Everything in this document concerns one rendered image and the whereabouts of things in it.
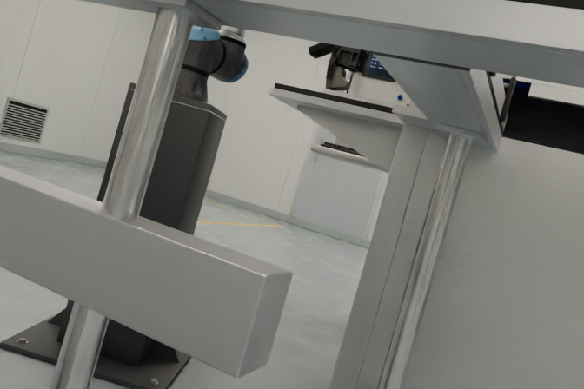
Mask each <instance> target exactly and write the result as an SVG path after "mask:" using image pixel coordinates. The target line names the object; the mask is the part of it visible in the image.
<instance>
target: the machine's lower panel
mask: <svg viewBox="0 0 584 389"><path fill-rule="evenodd" d="M445 143H446V140H444V138H443V137H442V136H441V135H440V133H439V132H438V131H437V130H434V129H429V132H428V137H427V140H426V143H425V146H424V149H423V152H422V156H421V161H420V164H419V168H418V171H417V174H416V177H415V183H414V186H413V189H412V192H411V195H410V198H409V202H408V207H407V210H406V214H405V217H404V220H403V223H402V226H401V232H400V235H399V238H398V241H397V244H396V248H395V253H394V257H393V260H392V263H391V266H390V269H389V272H388V278H387V281H386V284H385V287H384V290H383V294H382V299H381V303H380V305H379V309H378V312H377V315H376V318H375V323H374V327H373V330H372V333H371V336H370V340H369V343H368V349H367V351H366V355H365V358H364V361H363V364H362V369H361V373H360V376H359V379H358V382H357V386H356V389H376V387H377V383H378V379H379V377H380V373H381V370H382V365H383V361H384V359H385V355H386V352H387V349H388V343H389V341H390V337H391V333H392V331H393V327H394V324H395V319H396V315H397V313H398V309H399V306H400V303H401V300H402V294H403V291H404V287H405V285H406V281H407V278H408V273H409V269H410V267H411V263H412V260H413V257H414V253H415V248H416V245H417V241H418V239H419V235H420V232H421V227H422V223H423V221H424V217H425V214H426V211H427V207H428V202H429V199H430V195H431V193H432V189H433V186H434V183H435V177H436V174H437V171H438V168H439V165H440V161H441V156H442V153H443V149H444V147H445ZM402 389H584V155H582V154H578V153H574V152H570V151H566V150H561V149H557V148H550V147H546V146H541V145H538V144H533V143H530V142H523V141H518V140H514V139H510V138H506V137H502V138H501V144H500V147H499V150H498V152H494V151H491V150H486V149H483V148H476V147H472V146H471V148H470V150H469V154H468V159H467V162H466V166H465V168H464V172H463V176H462V178H461V184H460V187H459V190H458V194H457V196H456V200H455V205H454V208H453V212H452V215H451V218H450V222H449V224H448V230H447V233H446V236H445V240H444V242H443V246H442V249H441V255H440V258H439V261H438V264H437V268H436V270H435V276H434V279H433V282H432V286H431V288H430V292H429V296H428V301H427V304H426V307H425V310H424V314H423V316H422V320H421V325H420V328H419V332H418V335H417V338H416V342H415V347H414V350H413V353H412V356H411V360H410V362H409V366H408V371H407V375H406V378H405V381H404V384H403V388H402Z"/></svg>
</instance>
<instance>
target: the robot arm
mask: <svg viewBox="0 0 584 389"><path fill-rule="evenodd" d="M244 33H245V29H239V28H235V27H229V26H224V25H222V27H221V29H220V30H218V31H215V30H211V29H208V28H203V27H199V26H194V25H193V27H192V31H191V33H190V37H189V42H188V46H187V49H186V52H185V55H184V58H183V61H182V67H181V70H180V73H179V77H178V79H177V83H176V88H175V91H174V95H178V96H183V97H186V98H189V99H193V100H196V101H199V102H205V103H207V102H208V85H207V81H208V78H209V76H212V77H214V78H215V79H216V80H218V81H221V82H226V83H232V82H236V81H238V80H239V79H241V78H242V77H243V76H244V75H245V73H246V71H247V69H248V66H249V60H248V59H247V57H246V55H245V54H244V52H245V49H246V43H245V42H244V40H243V37H244ZM330 53H332V54H331V57H330V59H329V62H328V70H327V75H326V89H330V90H334V91H337V90H348V89H349V88H350V83H349V82H347V81H346V75H347V73H346V71H345V70H344V69H348V70H349V71H351V72H355V73H356V72H358V73H362V72H363V70H364V66H365V63H366V61H367V58H368V56H367V54H368V52H367V51H365V50H364V49H355V48H350V47H344V46H339V45H334V44H329V43H318V44H316V45H313V46H311V47H309V54H310V55H311V56H312V57H314V59H317V58H319V57H322V56H326V55H327V54H330ZM363 54H364V55H363Z"/></svg>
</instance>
